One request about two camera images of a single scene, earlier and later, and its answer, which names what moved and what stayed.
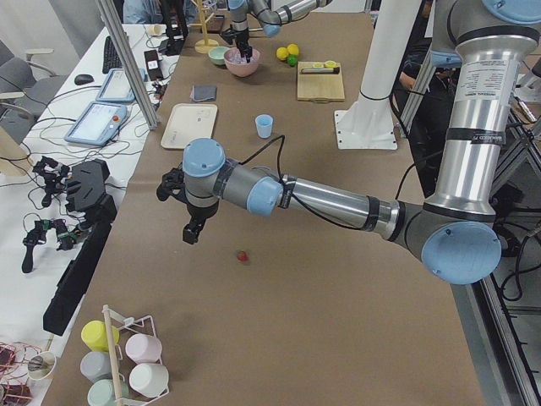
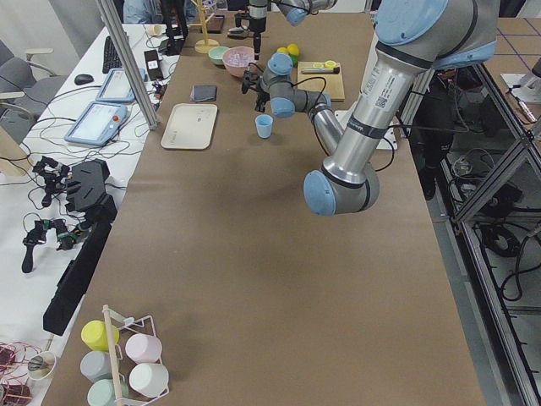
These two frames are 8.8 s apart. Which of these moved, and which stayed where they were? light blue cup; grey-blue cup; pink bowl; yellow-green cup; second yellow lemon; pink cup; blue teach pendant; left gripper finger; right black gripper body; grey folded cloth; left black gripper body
Moved: left black gripper body; left gripper finger; right black gripper body
Stayed: pink cup; light blue cup; yellow-green cup; pink bowl; grey folded cloth; grey-blue cup; second yellow lemon; blue teach pendant
